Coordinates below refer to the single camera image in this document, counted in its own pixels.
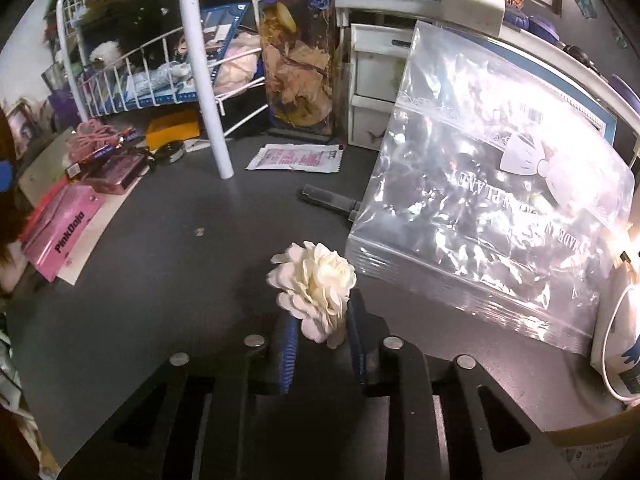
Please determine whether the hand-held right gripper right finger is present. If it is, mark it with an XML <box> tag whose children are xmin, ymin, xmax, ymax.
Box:
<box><xmin>347</xmin><ymin>290</ymin><xmax>571</xmax><ymax>480</ymax></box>

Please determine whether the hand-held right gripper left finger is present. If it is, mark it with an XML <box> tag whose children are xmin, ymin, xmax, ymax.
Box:
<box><xmin>57</xmin><ymin>317</ymin><xmax>301</xmax><ymax>480</ymax></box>

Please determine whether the white fabric flower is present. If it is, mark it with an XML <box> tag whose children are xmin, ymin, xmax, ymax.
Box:
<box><xmin>266</xmin><ymin>241</ymin><xmax>357</xmax><ymax>350</ymax></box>

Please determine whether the brown cardboard box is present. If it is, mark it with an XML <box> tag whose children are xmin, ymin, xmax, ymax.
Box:
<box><xmin>542</xmin><ymin>400</ymin><xmax>640</xmax><ymax>480</ymax></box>

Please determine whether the black marker pen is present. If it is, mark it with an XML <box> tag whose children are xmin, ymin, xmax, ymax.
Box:
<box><xmin>301</xmin><ymin>185</ymin><xmax>362</xmax><ymax>217</ymax></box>

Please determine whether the clear plastic gift bag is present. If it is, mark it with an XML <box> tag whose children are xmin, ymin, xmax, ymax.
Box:
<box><xmin>345</xmin><ymin>21</ymin><xmax>635</xmax><ymax>358</ymax></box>

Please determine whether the white pink sachet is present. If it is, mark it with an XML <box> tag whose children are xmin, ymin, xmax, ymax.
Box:
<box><xmin>245</xmin><ymin>144</ymin><xmax>345</xmax><ymax>173</ymax></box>

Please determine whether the white paper sheet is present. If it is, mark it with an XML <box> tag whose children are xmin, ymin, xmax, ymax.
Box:
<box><xmin>55</xmin><ymin>195</ymin><xmax>136</xmax><ymax>286</ymax></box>

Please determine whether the black round case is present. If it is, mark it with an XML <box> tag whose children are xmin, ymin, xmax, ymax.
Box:
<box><xmin>156</xmin><ymin>140</ymin><xmax>186</xmax><ymax>165</ymax></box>

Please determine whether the yellow box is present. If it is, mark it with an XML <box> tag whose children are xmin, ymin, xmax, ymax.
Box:
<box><xmin>146</xmin><ymin>109</ymin><xmax>201</xmax><ymax>151</ymax></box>

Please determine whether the pink patterned box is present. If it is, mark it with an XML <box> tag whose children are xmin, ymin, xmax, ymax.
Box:
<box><xmin>20</xmin><ymin>184</ymin><xmax>103</xmax><ymax>282</ymax></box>

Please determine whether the white printed bag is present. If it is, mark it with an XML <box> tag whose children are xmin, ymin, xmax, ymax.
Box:
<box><xmin>590</xmin><ymin>260</ymin><xmax>640</xmax><ymax>406</ymax></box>

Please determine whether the small white drawer cabinet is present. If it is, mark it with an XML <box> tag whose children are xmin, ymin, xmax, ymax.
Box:
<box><xmin>347</xmin><ymin>22</ymin><xmax>418</xmax><ymax>151</ymax></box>

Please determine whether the dried flower snack bag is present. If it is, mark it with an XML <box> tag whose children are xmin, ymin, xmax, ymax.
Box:
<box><xmin>257</xmin><ymin>0</ymin><xmax>337</xmax><ymax>140</ymax></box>

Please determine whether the person's hair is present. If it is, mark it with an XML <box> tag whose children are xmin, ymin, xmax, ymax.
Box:
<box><xmin>0</xmin><ymin>105</ymin><xmax>31</xmax><ymax>293</ymax></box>

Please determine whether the white mini drawer cabinet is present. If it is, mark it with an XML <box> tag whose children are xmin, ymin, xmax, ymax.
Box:
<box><xmin>334</xmin><ymin>0</ymin><xmax>640</xmax><ymax>136</ymax></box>

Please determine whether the small white fluffy toy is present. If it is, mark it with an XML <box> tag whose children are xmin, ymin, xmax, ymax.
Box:
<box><xmin>89</xmin><ymin>41</ymin><xmax>123</xmax><ymax>66</ymax></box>

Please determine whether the black plush toy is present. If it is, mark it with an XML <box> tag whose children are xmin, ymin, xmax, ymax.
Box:
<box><xmin>82</xmin><ymin>5</ymin><xmax>186</xmax><ymax>66</ymax></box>

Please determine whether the purple round case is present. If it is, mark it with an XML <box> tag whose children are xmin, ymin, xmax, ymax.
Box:
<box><xmin>502</xmin><ymin>7</ymin><xmax>531</xmax><ymax>31</ymax></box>
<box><xmin>527</xmin><ymin>15</ymin><xmax>561</xmax><ymax>43</ymax></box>

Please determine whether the small black clip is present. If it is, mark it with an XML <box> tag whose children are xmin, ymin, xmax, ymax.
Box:
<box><xmin>562</xmin><ymin>44</ymin><xmax>596</xmax><ymax>68</ymax></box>

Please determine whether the purple tape roll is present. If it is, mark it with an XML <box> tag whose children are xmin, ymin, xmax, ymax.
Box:
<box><xmin>610</xmin><ymin>74</ymin><xmax>640</xmax><ymax>111</ymax></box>

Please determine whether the pink digital camera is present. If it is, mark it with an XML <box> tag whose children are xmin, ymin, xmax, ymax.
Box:
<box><xmin>80</xmin><ymin>152</ymin><xmax>151</xmax><ymax>195</ymax></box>

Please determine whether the white wire rack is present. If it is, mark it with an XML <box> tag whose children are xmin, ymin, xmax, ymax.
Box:
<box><xmin>56</xmin><ymin>0</ymin><xmax>271</xmax><ymax>181</ymax></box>

